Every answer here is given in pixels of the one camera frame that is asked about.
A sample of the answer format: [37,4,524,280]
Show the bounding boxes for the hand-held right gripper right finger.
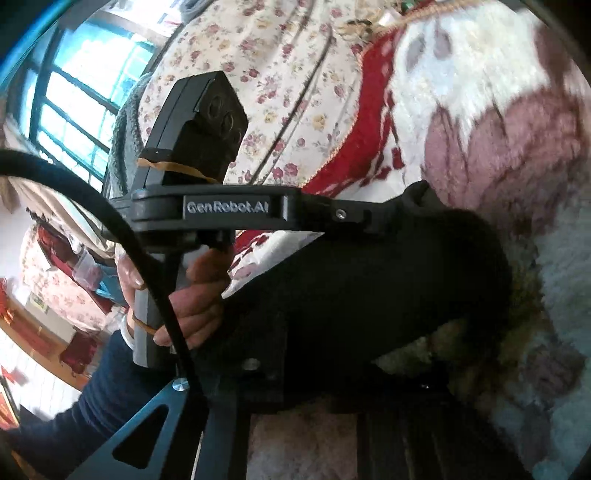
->
[358,381,536,480]

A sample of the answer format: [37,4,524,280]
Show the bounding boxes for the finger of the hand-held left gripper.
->
[284,187,408,237]

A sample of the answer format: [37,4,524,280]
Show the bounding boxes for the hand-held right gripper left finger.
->
[78,313,289,480]

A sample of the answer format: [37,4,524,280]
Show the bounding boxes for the black pants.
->
[222,180,514,411]

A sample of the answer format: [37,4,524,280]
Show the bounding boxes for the person's left forearm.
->
[7,318,185,467]

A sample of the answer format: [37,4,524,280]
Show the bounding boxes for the person's left hand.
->
[115,251,230,352]

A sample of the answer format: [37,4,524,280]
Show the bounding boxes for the grey fluffy blanket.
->
[108,69,158,200]

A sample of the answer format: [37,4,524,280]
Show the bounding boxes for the floral bedsheet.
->
[139,0,384,195]

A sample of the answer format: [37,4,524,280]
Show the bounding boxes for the red and white fluffy blanket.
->
[226,0,591,480]

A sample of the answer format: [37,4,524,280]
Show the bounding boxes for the window with dark frame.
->
[25,18,160,185]

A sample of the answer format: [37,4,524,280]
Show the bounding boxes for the black braided cable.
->
[0,148,213,480]

